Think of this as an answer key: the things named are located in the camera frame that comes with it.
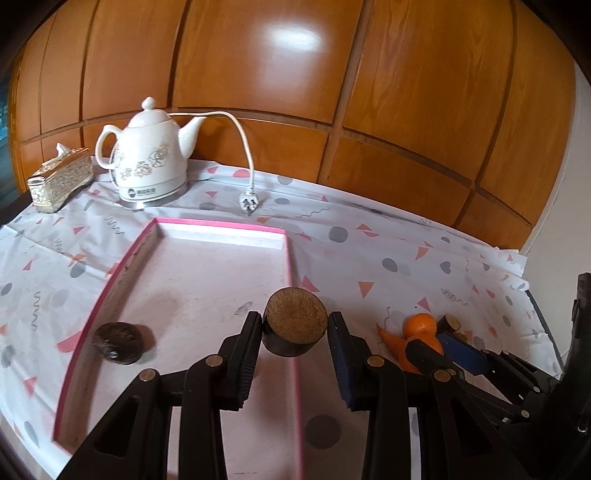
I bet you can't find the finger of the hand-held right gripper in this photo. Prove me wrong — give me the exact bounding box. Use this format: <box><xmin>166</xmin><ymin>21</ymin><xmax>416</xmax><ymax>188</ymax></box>
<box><xmin>403</xmin><ymin>338</ymin><xmax>522</xmax><ymax>421</ymax></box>
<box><xmin>436</xmin><ymin>331</ymin><xmax>561</xmax><ymax>402</ymax></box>

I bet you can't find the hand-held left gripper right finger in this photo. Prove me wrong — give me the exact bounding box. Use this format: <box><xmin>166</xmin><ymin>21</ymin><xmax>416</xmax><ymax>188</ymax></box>
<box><xmin>327</xmin><ymin>311</ymin><xmax>527</xmax><ymax>480</ymax></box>

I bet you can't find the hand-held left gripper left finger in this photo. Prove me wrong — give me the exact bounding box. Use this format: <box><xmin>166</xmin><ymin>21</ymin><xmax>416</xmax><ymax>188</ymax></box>
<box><xmin>60</xmin><ymin>311</ymin><xmax>264</xmax><ymax>480</ymax></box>

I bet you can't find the orange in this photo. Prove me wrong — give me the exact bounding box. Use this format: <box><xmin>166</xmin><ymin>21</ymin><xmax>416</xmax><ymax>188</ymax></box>
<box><xmin>402</xmin><ymin>313</ymin><xmax>446</xmax><ymax>374</ymax></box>

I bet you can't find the carrot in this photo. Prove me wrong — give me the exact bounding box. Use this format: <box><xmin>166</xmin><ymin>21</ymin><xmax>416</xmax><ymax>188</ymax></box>
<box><xmin>376</xmin><ymin>323</ymin><xmax>409</xmax><ymax>366</ymax></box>

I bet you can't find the pink-rimmed white tray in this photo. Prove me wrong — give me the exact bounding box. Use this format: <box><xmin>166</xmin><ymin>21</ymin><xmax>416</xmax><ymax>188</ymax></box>
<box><xmin>50</xmin><ymin>217</ymin><xmax>305</xmax><ymax>480</ymax></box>

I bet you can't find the white patterned tablecloth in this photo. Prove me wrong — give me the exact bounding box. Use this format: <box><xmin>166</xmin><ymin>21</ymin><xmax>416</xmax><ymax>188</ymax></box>
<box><xmin>0</xmin><ymin>154</ymin><xmax>561</xmax><ymax>480</ymax></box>

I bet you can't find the dark mushroom on tray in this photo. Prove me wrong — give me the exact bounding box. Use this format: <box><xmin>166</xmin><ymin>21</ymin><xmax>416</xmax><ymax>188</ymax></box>
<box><xmin>92</xmin><ymin>322</ymin><xmax>144</xmax><ymax>365</ymax></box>

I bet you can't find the white floral electric kettle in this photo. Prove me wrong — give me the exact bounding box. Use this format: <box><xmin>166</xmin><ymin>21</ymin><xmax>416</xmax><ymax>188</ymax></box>
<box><xmin>95</xmin><ymin>97</ymin><xmax>207</xmax><ymax>208</ymax></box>

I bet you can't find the ornate beige tissue box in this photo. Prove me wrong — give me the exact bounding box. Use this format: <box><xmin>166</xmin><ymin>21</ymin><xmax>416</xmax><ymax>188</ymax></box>
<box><xmin>27</xmin><ymin>143</ymin><xmax>94</xmax><ymax>214</ymax></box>

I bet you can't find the white power cord with plug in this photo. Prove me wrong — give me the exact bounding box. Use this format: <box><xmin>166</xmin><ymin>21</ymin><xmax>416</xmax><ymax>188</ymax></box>
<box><xmin>167</xmin><ymin>110</ymin><xmax>260</xmax><ymax>217</ymax></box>

